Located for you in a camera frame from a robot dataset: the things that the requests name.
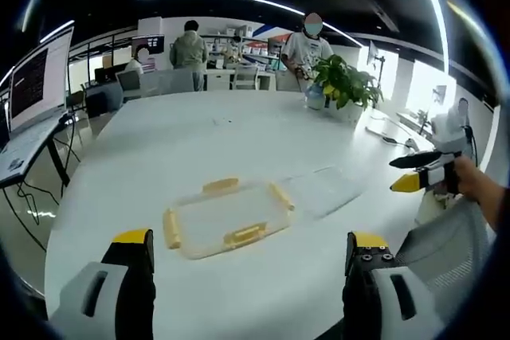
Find white side desk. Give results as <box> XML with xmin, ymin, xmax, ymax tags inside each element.
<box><xmin>0</xmin><ymin>115</ymin><xmax>73</xmax><ymax>190</ymax></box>

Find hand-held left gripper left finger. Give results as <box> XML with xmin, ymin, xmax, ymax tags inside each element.
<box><xmin>47</xmin><ymin>229</ymin><xmax>157</xmax><ymax>340</ymax></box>

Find person's right hand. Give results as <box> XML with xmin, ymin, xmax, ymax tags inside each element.
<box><xmin>453</xmin><ymin>155</ymin><xmax>488</xmax><ymax>202</ymax></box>

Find large computer monitor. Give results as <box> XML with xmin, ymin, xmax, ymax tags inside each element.
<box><xmin>6</xmin><ymin>24</ymin><xmax>77</xmax><ymax>135</ymax></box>

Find black cables under desk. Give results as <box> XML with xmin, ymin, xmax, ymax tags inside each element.
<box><xmin>2</xmin><ymin>116</ymin><xmax>83</xmax><ymax>253</ymax></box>

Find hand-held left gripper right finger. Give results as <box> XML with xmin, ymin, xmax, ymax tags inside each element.
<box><xmin>342</xmin><ymin>230</ymin><xmax>448</xmax><ymax>340</ymax></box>

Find clear lid with yellow buckles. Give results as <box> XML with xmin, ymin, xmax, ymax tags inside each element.
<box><xmin>162</xmin><ymin>175</ymin><xmax>298</xmax><ymax>262</ymax></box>

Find clear plastic buckle box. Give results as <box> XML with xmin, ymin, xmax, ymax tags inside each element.
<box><xmin>284</xmin><ymin>166</ymin><xmax>364</xmax><ymax>222</ymax></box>

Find grey mesh office chair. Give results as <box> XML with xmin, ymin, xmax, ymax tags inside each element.
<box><xmin>392</xmin><ymin>195</ymin><xmax>500</xmax><ymax>319</ymax></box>

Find green potted plant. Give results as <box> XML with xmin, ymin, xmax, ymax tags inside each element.
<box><xmin>309</xmin><ymin>54</ymin><xmax>386</xmax><ymax>123</ymax></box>

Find wall screen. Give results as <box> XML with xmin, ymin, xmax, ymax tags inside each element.
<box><xmin>131</xmin><ymin>34</ymin><xmax>166</xmax><ymax>55</ymax></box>

